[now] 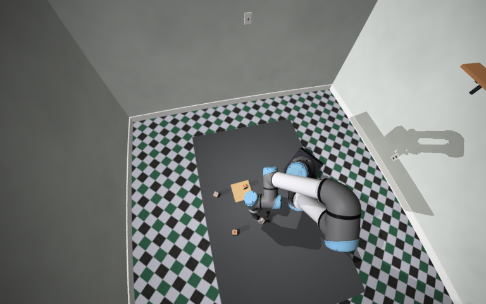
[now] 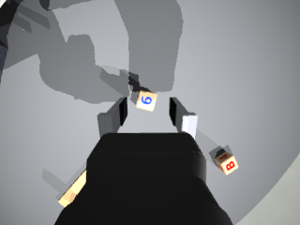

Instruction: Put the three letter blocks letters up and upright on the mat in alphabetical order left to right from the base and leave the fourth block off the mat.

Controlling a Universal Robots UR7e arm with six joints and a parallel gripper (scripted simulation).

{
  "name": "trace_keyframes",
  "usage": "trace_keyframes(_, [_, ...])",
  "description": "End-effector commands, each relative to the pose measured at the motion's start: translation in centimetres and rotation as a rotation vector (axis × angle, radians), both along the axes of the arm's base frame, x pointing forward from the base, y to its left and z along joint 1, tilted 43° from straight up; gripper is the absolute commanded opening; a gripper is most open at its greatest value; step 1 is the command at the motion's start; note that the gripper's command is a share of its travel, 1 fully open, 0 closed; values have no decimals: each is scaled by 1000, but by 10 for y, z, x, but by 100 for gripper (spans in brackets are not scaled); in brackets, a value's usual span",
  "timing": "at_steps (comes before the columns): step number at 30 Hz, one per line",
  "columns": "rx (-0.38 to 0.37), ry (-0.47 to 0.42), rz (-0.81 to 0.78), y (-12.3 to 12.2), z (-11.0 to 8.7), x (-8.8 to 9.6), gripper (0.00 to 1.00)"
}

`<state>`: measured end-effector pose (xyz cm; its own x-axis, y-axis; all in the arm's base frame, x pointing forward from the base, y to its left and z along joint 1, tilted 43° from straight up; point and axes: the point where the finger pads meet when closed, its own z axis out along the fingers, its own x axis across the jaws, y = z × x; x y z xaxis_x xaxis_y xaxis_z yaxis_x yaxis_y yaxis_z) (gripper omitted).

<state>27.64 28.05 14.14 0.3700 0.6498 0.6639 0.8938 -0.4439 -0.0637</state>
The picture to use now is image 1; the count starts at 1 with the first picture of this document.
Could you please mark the tan flat mat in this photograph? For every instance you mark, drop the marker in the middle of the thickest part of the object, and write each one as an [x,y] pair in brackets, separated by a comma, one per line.
[238,192]

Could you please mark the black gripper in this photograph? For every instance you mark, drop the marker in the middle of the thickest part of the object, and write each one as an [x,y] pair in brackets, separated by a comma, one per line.
[260,212]

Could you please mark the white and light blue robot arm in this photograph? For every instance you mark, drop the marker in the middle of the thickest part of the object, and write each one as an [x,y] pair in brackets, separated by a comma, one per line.
[340,224]

